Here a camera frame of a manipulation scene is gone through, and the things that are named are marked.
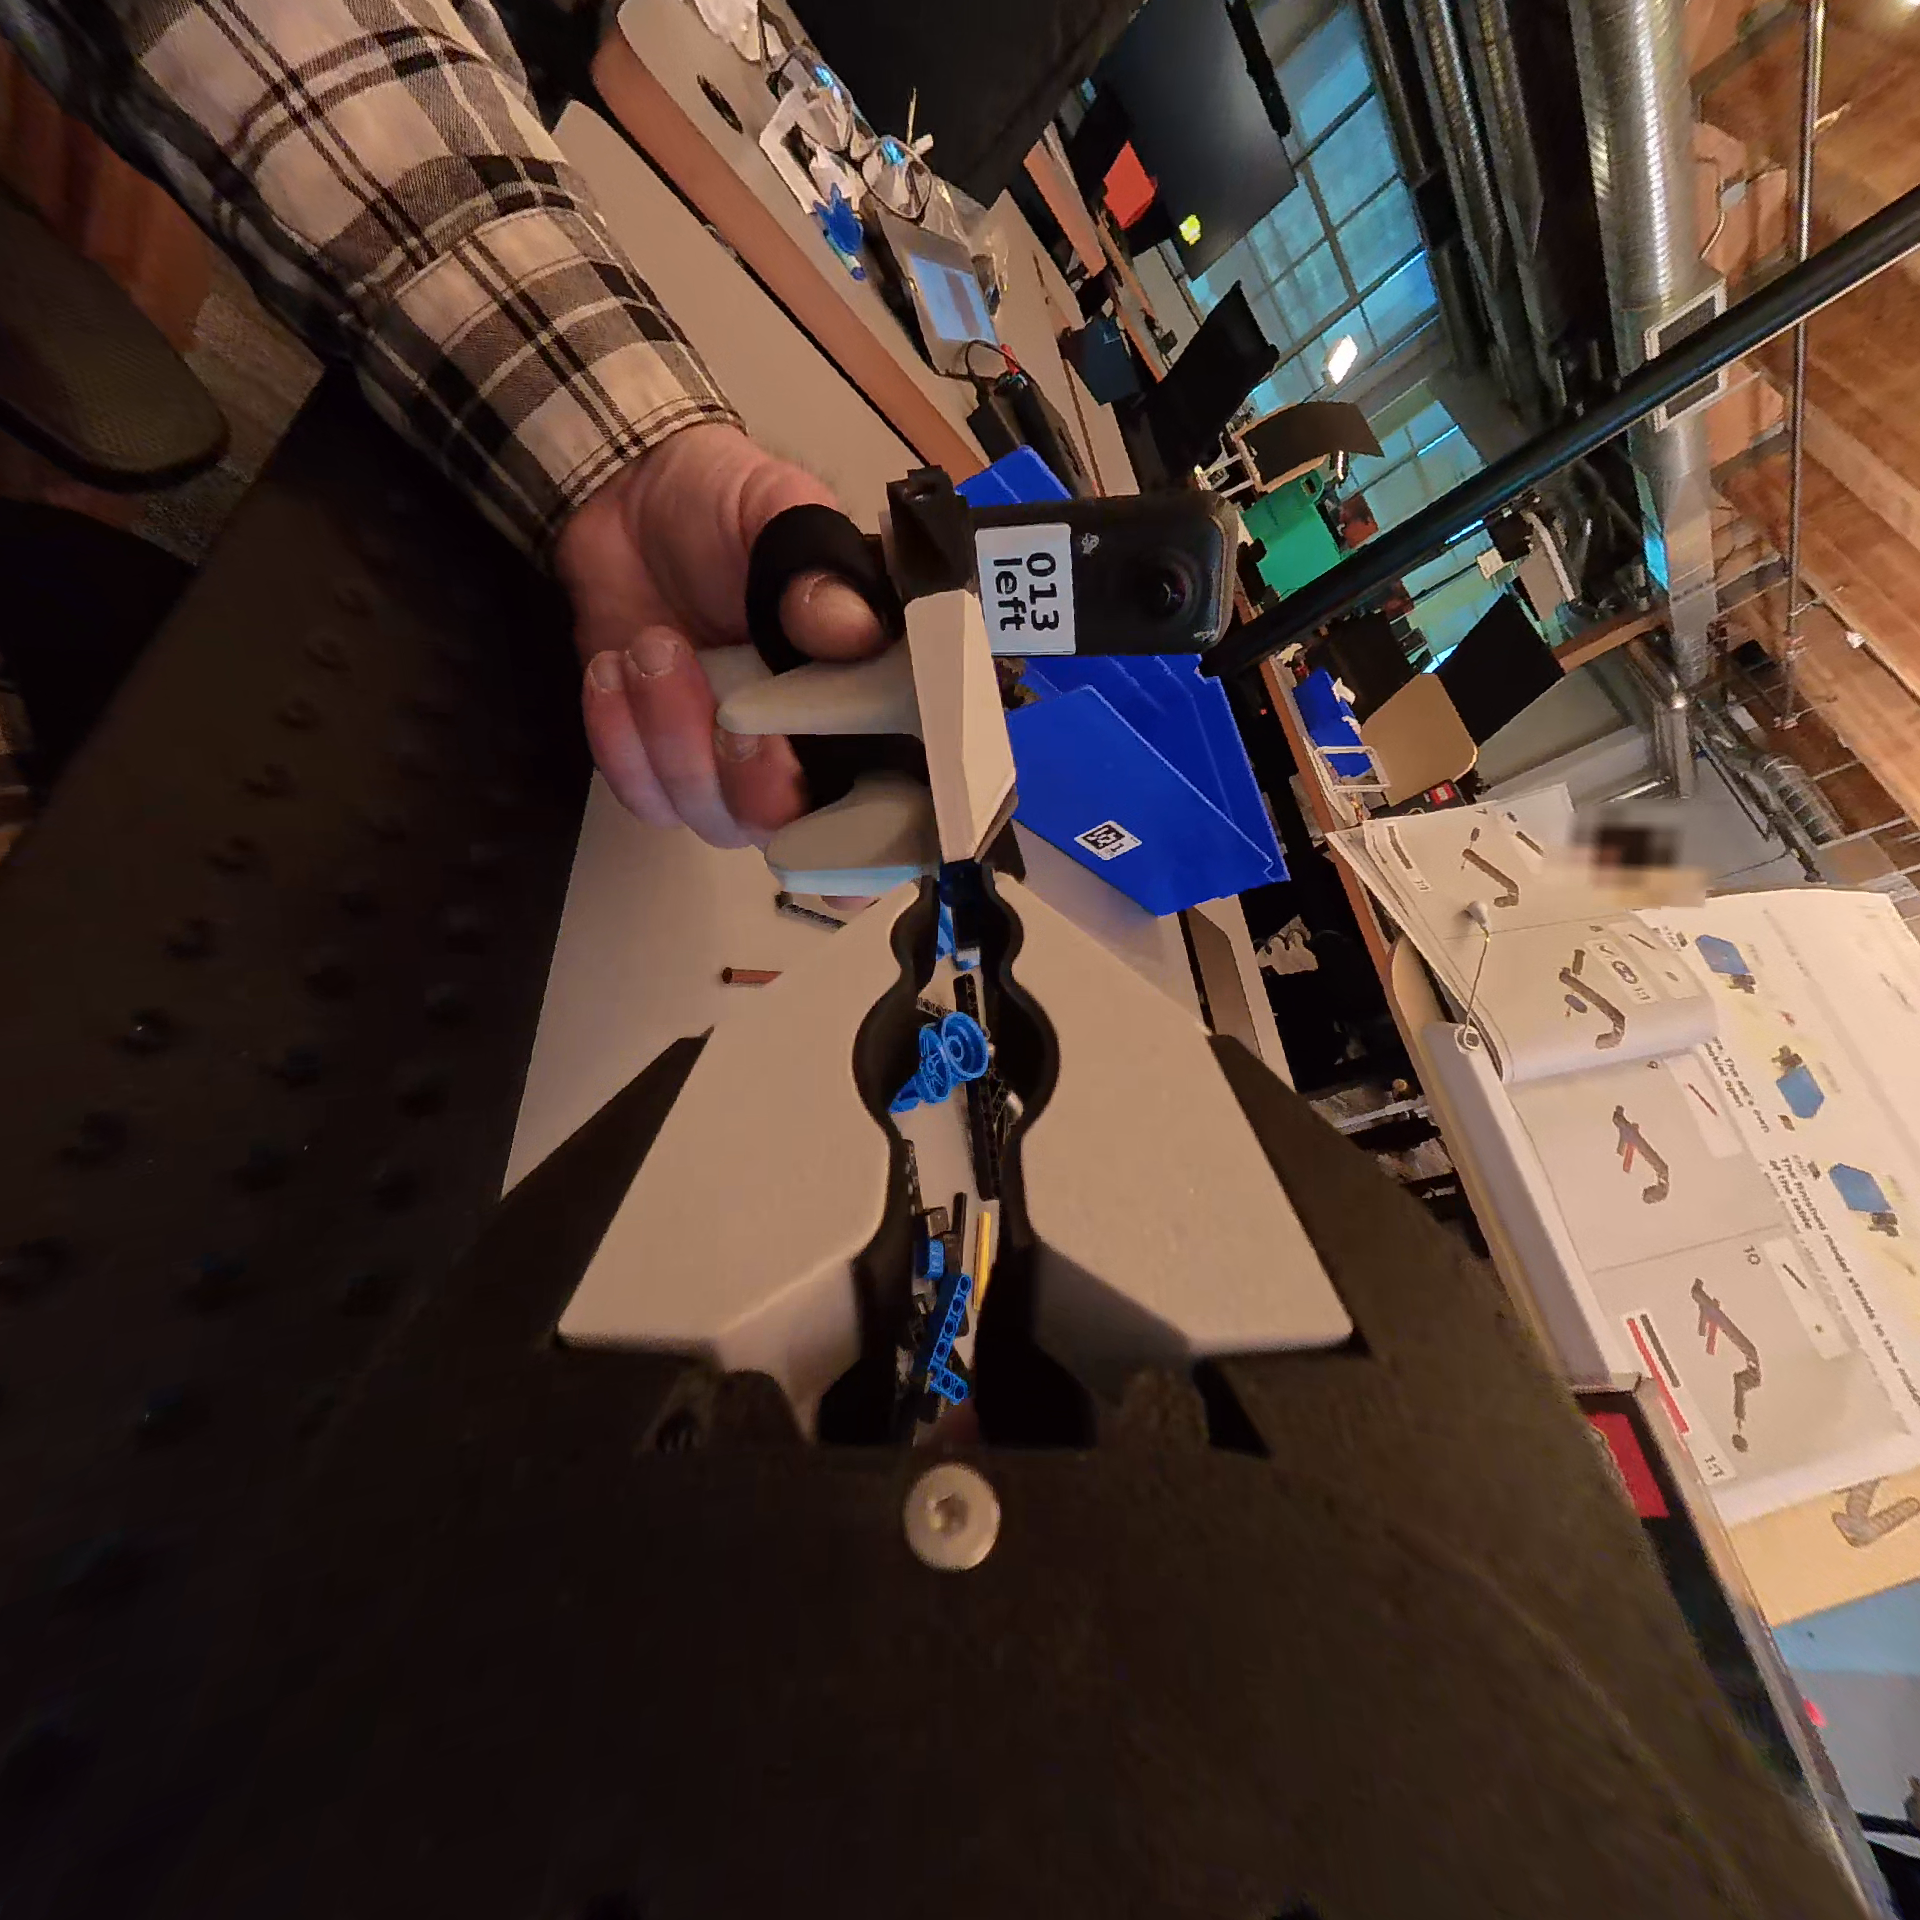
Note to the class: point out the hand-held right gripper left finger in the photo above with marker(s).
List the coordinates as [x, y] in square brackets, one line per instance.
[735, 1200]

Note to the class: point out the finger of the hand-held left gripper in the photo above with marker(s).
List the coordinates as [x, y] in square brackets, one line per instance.
[962, 720]

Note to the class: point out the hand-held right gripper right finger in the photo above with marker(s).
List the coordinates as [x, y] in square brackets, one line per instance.
[1186, 1200]

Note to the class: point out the person's left forearm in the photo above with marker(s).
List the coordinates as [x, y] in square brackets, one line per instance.
[376, 226]

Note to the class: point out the person's left hand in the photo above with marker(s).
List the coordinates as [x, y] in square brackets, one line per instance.
[662, 540]

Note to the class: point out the green board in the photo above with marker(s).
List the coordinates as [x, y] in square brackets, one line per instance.
[1291, 540]

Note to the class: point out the blue plastic bin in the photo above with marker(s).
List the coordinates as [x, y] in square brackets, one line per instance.
[1142, 780]
[1330, 720]

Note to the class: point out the short yellow axle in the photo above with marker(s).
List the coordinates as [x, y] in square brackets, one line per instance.
[983, 1254]

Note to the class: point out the blue spoked toy wheel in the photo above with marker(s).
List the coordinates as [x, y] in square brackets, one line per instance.
[938, 1060]

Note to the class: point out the blue angled beam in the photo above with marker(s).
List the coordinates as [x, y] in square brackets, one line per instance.
[946, 1336]

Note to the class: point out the small grey tablet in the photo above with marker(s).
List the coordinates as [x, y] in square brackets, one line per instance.
[946, 300]

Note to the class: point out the white booklet stand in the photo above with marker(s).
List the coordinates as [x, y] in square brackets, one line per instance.
[1517, 1200]

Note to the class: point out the orange chair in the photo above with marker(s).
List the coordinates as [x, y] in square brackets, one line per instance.
[1128, 184]

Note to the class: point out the large paned window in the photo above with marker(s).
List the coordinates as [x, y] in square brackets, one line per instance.
[1350, 254]

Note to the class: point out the black dimpled pad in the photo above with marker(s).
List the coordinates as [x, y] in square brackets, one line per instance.
[226, 1051]

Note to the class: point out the instruction booklet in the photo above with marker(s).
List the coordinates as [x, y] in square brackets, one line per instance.
[1725, 1125]

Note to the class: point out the black toy set box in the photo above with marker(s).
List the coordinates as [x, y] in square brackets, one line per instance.
[1680, 1576]

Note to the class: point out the dark chair seat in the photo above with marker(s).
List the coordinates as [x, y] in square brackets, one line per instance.
[90, 360]

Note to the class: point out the black wall screen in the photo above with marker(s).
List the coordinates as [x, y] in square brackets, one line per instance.
[1202, 120]

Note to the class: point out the black metal post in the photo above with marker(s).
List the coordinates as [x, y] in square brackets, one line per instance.
[1576, 406]

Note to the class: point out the silver air duct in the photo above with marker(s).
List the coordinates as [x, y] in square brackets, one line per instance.
[1652, 300]

